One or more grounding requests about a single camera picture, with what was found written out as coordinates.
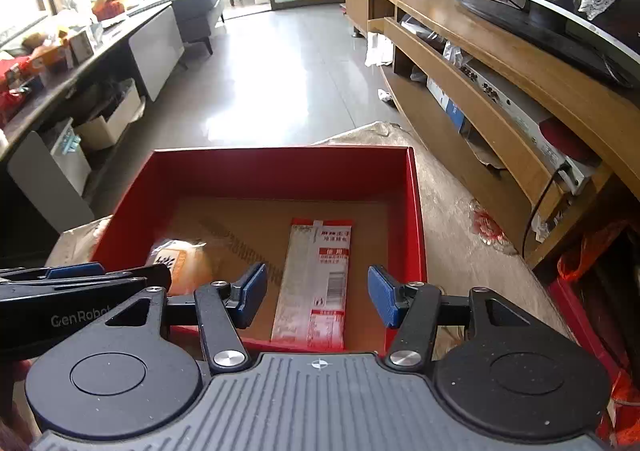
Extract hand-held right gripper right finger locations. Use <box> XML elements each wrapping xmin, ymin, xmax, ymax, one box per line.
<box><xmin>367</xmin><ymin>265</ymin><xmax>531</xmax><ymax>373</ymax></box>

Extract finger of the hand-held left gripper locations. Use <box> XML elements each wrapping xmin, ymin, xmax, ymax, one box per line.
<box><xmin>0</xmin><ymin>262</ymin><xmax>106</xmax><ymax>282</ymax></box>
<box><xmin>0</xmin><ymin>263</ymin><xmax>172</xmax><ymax>301</ymax></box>

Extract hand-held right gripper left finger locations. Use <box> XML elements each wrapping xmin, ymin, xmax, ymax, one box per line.
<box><xmin>107</xmin><ymin>262</ymin><xmax>268</xmax><ymax>374</ymax></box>

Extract red white snack packet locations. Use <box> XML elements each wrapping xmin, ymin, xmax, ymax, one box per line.
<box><xmin>270</xmin><ymin>217</ymin><xmax>355</xmax><ymax>352</ymax></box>

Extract orange bread packet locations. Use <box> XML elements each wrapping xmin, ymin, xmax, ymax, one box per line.
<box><xmin>147</xmin><ymin>238</ymin><xmax>221</xmax><ymax>297</ymax></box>

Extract red cardboard box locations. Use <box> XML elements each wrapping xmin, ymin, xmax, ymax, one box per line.
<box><xmin>91</xmin><ymin>146</ymin><xmax>429</xmax><ymax>357</ymax></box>

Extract cream printed tablecloth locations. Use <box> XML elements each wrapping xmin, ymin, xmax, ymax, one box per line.
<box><xmin>45</xmin><ymin>120</ymin><xmax>576</xmax><ymax>362</ymax></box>

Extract white box with teal label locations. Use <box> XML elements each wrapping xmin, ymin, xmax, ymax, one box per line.
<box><xmin>42</xmin><ymin>118</ymin><xmax>93</xmax><ymax>194</ymax></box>

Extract white storage box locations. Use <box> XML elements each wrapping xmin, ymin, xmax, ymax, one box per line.
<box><xmin>75</xmin><ymin>78</ymin><xmax>143</xmax><ymax>152</ymax></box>

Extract red packets on table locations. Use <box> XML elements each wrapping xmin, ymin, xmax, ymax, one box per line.
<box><xmin>0</xmin><ymin>56</ymin><xmax>47</xmax><ymax>128</ymax></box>

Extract dark long table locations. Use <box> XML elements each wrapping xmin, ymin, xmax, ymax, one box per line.
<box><xmin>0</xmin><ymin>1</ymin><xmax>187</xmax><ymax>232</ymax></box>

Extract blue white flat box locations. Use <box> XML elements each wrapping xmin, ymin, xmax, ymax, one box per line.
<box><xmin>425</xmin><ymin>76</ymin><xmax>471</xmax><ymax>137</ymax></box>

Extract orange plastic bag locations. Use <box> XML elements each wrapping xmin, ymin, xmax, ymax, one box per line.
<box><xmin>557</xmin><ymin>221</ymin><xmax>640</xmax><ymax>284</ymax></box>

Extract red crate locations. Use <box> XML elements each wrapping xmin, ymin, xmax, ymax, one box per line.
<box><xmin>547</xmin><ymin>276</ymin><xmax>640</xmax><ymax>447</ymax></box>

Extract small white box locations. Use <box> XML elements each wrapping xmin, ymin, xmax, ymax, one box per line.
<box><xmin>67</xmin><ymin>28</ymin><xmax>97</xmax><ymax>64</ymax></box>

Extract silver media player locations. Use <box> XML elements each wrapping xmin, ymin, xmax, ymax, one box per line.
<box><xmin>465</xmin><ymin>64</ymin><xmax>601</xmax><ymax>194</ymax></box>

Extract red round object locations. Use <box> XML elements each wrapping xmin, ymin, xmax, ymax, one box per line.
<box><xmin>537</xmin><ymin>116</ymin><xmax>601</xmax><ymax>163</ymax></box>

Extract white plastic bag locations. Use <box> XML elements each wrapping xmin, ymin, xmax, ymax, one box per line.
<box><xmin>364</xmin><ymin>31</ymin><xmax>396</xmax><ymax>68</ymax></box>

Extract wooden television stand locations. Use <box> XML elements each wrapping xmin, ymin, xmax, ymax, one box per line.
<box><xmin>342</xmin><ymin>0</ymin><xmax>640</xmax><ymax>272</ymax></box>

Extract grey sofa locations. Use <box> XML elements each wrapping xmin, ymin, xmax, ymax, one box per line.
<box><xmin>172</xmin><ymin>0</ymin><xmax>226</xmax><ymax>56</ymax></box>

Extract black cable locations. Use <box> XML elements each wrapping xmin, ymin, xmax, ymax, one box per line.
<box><xmin>522</xmin><ymin>171</ymin><xmax>568</xmax><ymax>258</ymax></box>

